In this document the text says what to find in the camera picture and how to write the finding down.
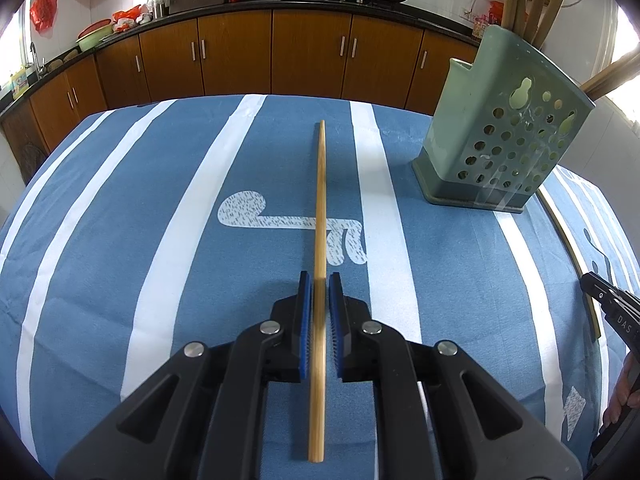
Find crumpled red plastic bag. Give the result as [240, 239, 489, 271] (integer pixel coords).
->
[111, 5, 143, 31]

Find brown wooden base cabinets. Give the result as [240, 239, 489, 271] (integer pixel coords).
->
[0, 7, 481, 161]

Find blue white striped tablecloth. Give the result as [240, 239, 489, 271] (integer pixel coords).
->
[0, 92, 640, 480]

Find red hanging plastic bag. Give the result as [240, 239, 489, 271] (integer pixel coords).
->
[29, 0, 61, 33]

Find green plastic basin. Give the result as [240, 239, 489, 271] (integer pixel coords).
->
[76, 19, 113, 52]

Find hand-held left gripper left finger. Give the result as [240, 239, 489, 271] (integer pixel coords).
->
[55, 270, 314, 480]

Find kitchen window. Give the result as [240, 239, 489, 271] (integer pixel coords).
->
[0, 7, 33, 83]

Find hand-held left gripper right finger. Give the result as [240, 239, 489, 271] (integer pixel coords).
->
[327, 271, 585, 480]

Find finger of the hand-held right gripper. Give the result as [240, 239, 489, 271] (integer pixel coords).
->
[581, 271, 640, 356]

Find person's right hand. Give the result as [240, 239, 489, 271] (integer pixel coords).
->
[601, 347, 640, 428]

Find green perforated chopstick holder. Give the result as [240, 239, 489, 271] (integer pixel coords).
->
[411, 25, 597, 216]

